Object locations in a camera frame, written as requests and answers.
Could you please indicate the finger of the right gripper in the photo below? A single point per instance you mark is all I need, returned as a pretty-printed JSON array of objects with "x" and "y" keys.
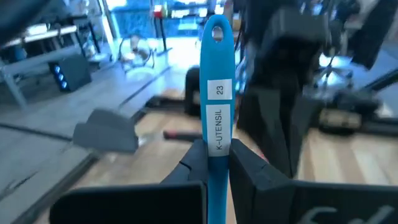
[
  {"x": 264, "y": 118},
  {"x": 298, "y": 124}
]

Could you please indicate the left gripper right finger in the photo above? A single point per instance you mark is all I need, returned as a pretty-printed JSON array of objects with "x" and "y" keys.
[{"x": 295, "y": 205}]

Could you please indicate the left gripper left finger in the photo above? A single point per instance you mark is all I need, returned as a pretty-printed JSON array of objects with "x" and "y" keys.
[{"x": 140, "y": 205}]

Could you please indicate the blue silicone spoon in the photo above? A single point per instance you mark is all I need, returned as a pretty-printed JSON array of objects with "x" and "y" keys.
[{"x": 217, "y": 62}]

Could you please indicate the black square-headed spatula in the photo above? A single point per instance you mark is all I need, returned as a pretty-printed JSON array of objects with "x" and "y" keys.
[{"x": 105, "y": 138}]

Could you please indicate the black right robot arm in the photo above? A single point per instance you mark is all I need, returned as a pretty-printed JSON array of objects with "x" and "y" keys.
[{"x": 373, "y": 31}]

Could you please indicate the black computer tower blue lights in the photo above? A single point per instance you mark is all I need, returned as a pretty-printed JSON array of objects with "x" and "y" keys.
[{"x": 71, "y": 73}]

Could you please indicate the grey workbench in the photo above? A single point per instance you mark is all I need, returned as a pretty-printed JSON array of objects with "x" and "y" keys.
[{"x": 37, "y": 59}]

